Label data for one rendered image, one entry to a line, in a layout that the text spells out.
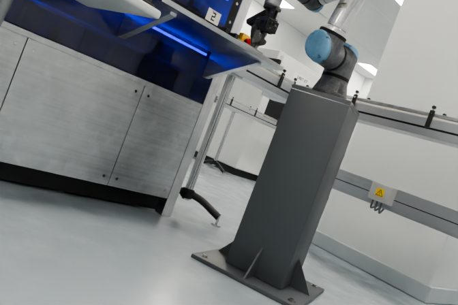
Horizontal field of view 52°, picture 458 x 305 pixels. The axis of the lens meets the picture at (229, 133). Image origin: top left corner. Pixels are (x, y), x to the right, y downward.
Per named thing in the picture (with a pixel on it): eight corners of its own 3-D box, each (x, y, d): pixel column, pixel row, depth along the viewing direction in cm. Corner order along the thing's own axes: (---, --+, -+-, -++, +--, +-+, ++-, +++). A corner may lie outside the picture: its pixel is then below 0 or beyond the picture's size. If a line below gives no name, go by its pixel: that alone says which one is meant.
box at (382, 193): (367, 197, 244) (372, 180, 244) (371, 199, 247) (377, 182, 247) (387, 205, 235) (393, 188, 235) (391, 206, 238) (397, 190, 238)
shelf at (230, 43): (102, -2, 202) (103, -7, 202) (217, 58, 250) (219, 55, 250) (161, 1, 167) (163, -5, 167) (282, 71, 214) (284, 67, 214)
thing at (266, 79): (217, 62, 251) (227, 35, 252) (199, 59, 263) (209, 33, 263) (293, 102, 298) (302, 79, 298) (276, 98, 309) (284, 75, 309)
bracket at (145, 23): (116, 35, 202) (127, 7, 202) (123, 38, 204) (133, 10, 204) (158, 43, 177) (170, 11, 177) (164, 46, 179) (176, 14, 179)
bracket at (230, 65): (202, 76, 236) (210, 52, 236) (206, 78, 238) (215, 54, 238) (247, 87, 211) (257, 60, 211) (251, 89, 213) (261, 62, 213)
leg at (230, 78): (174, 195, 270) (222, 69, 271) (186, 197, 276) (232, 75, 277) (183, 200, 263) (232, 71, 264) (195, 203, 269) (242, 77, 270)
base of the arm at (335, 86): (347, 107, 201) (356, 86, 201) (341, 99, 187) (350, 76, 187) (314, 97, 207) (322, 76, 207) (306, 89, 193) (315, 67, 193)
